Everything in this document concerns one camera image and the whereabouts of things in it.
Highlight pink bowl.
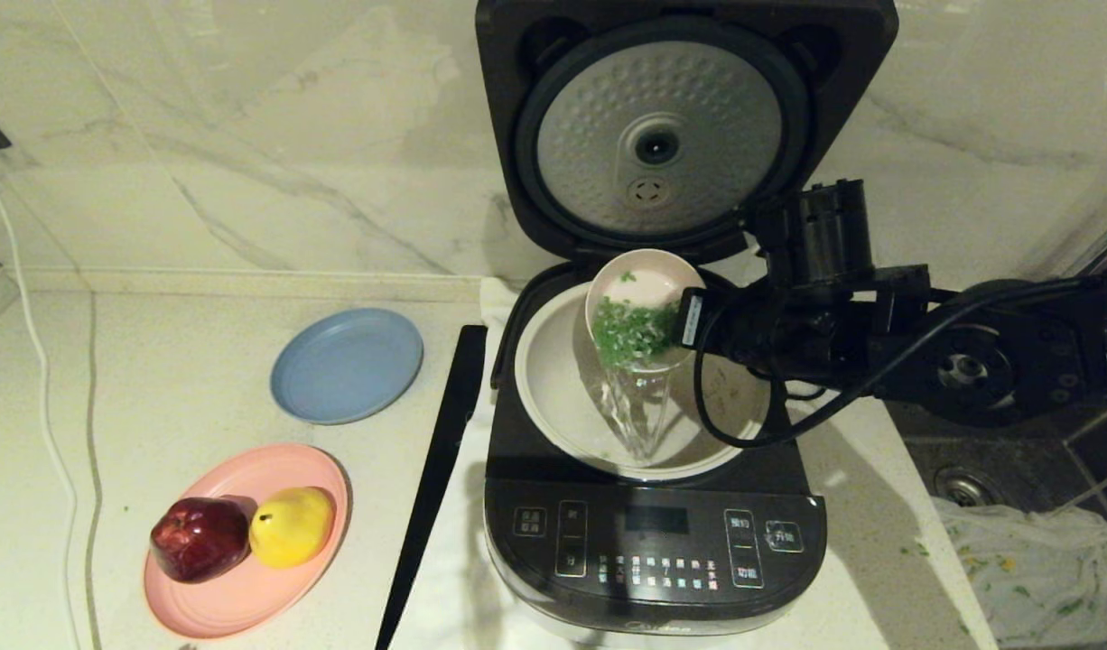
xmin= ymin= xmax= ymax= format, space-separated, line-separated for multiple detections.
xmin=585 ymin=248 xmax=706 ymax=373

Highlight chopped green vegetables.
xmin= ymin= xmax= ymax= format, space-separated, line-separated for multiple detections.
xmin=592 ymin=298 xmax=681 ymax=369

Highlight black rice cooker lid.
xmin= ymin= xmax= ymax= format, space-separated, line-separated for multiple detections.
xmin=475 ymin=0 xmax=899 ymax=267

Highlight white inner pot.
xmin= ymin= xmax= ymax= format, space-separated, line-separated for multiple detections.
xmin=515 ymin=280 xmax=771 ymax=481

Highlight black rice cooker base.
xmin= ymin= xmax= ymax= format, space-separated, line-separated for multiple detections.
xmin=484 ymin=262 xmax=828 ymax=638

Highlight round sink drain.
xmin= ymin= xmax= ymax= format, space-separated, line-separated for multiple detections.
xmin=933 ymin=465 xmax=1001 ymax=506

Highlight long black flat strip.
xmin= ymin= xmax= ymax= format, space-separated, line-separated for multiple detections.
xmin=376 ymin=326 xmax=488 ymax=650

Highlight blue plate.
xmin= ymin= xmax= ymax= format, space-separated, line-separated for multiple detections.
xmin=270 ymin=308 xmax=425 ymax=426

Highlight white stained cloth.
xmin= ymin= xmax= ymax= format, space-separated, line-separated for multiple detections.
xmin=933 ymin=497 xmax=1107 ymax=647

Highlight yellow pear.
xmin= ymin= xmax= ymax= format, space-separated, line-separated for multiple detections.
xmin=248 ymin=486 xmax=336 ymax=569

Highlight pink plate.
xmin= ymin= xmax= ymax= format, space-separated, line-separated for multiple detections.
xmin=144 ymin=442 xmax=351 ymax=639

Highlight red apple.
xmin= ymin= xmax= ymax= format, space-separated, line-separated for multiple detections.
xmin=150 ymin=496 xmax=251 ymax=583

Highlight smooth black arm cable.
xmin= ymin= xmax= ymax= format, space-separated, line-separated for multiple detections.
xmin=693 ymin=280 xmax=1092 ymax=450

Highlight white cable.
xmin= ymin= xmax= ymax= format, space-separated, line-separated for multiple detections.
xmin=0 ymin=162 xmax=85 ymax=650

